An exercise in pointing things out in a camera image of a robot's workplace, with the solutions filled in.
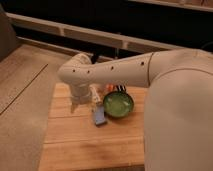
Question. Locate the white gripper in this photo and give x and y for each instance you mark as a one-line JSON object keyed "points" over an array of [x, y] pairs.
{"points": [[80, 94]]}

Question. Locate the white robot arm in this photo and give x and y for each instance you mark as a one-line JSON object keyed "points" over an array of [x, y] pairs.
{"points": [[178, 111]]}

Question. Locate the green ceramic bowl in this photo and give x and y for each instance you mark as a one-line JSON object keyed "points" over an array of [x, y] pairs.
{"points": [[118, 104]]}

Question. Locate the white tube with blue cap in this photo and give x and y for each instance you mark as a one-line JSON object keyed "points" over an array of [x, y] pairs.
{"points": [[98, 109]]}

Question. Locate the wooden table board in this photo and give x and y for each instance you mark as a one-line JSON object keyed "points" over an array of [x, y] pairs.
{"points": [[74, 143]]}

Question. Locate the orange small object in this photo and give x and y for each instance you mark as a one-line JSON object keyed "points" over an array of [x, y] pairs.
{"points": [[110, 87]]}

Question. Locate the black striped object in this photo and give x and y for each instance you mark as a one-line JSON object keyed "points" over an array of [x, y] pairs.
{"points": [[121, 88]]}

